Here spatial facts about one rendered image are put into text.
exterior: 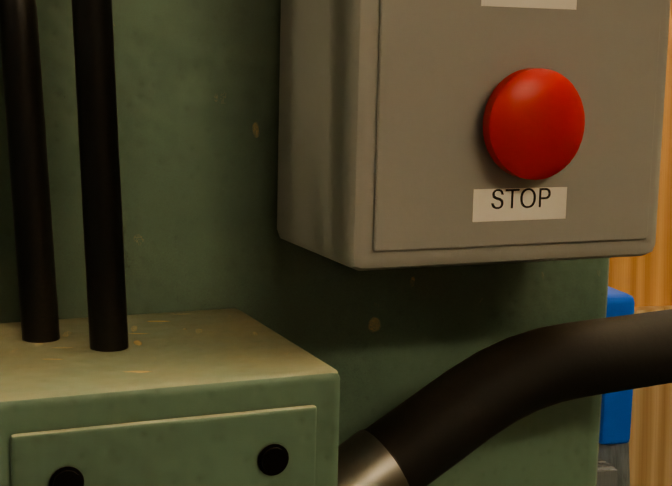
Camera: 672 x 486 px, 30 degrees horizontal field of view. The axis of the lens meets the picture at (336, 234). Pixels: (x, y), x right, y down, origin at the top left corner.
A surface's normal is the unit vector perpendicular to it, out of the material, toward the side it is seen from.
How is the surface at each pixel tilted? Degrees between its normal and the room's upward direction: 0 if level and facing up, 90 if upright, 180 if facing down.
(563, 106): 84
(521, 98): 84
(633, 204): 90
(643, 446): 87
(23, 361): 0
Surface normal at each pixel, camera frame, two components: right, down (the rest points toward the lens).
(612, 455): 0.37, 0.00
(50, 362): 0.03, -0.99
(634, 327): 0.22, -0.78
